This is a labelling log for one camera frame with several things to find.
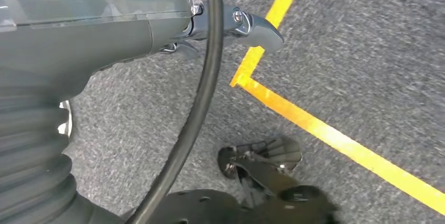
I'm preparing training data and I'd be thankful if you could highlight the black robot foot plate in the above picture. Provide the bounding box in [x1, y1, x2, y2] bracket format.
[147, 185, 343, 224]

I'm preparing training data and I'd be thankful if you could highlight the silver robot ankle joint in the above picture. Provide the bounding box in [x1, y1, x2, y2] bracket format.
[217, 136, 303, 209]

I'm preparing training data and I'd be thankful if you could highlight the yellow floor tape square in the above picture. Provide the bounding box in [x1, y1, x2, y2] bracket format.
[229, 0, 445, 216]

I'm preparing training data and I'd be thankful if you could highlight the black cable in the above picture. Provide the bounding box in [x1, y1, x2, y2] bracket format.
[125, 0, 224, 224]

